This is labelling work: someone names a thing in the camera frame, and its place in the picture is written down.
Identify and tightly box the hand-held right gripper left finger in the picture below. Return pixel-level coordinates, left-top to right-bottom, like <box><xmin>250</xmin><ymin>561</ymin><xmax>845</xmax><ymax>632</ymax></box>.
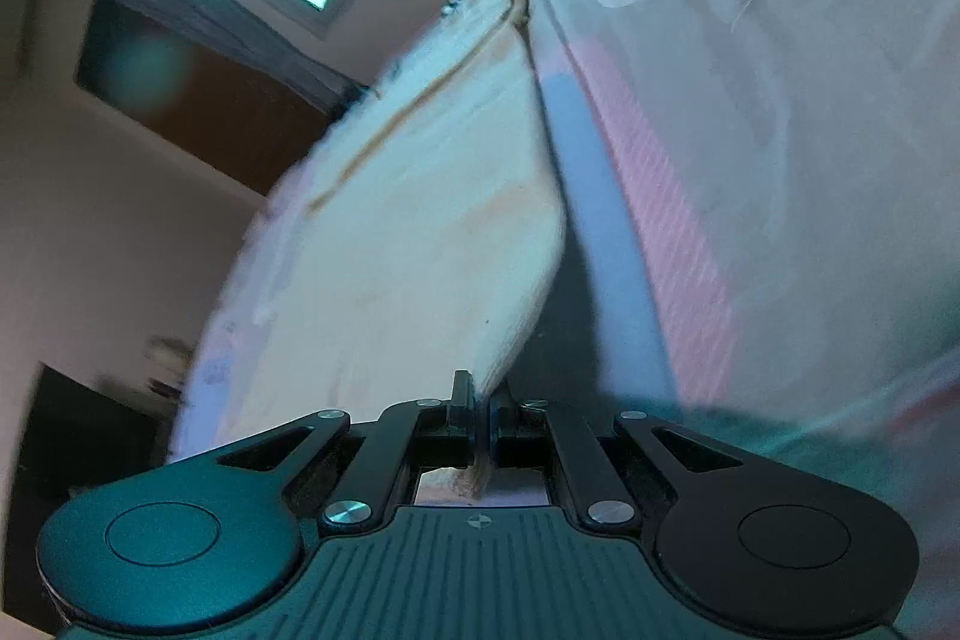
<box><xmin>216</xmin><ymin>370</ymin><xmax>476</xmax><ymax>533</ymax></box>

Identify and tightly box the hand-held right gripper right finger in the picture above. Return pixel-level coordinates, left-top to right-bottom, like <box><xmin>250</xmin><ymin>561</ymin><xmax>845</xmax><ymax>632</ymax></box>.
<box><xmin>487</xmin><ymin>380</ymin><xmax>745</xmax><ymax>530</ymax></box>

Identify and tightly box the white knit sweater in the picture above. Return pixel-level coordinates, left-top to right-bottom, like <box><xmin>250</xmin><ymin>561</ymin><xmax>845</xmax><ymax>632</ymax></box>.
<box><xmin>169</xmin><ymin>0</ymin><xmax>569</xmax><ymax>506</ymax></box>

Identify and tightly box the brown wooden door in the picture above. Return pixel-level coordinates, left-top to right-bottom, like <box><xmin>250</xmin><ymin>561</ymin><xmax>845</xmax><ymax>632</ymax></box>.
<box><xmin>73</xmin><ymin>0</ymin><xmax>340</xmax><ymax>199</ymax></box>

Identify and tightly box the dark wooden nightstand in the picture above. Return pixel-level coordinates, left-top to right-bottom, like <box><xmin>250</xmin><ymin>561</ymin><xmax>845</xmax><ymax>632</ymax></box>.
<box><xmin>16</xmin><ymin>361</ymin><xmax>182</xmax><ymax>615</ymax></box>

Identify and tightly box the patterned pink blue bedsheet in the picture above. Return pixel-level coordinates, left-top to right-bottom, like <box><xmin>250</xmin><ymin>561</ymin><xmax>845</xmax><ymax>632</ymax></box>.
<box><xmin>169</xmin><ymin>0</ymin><xmax>960</xmax><ymax>611</ymax></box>

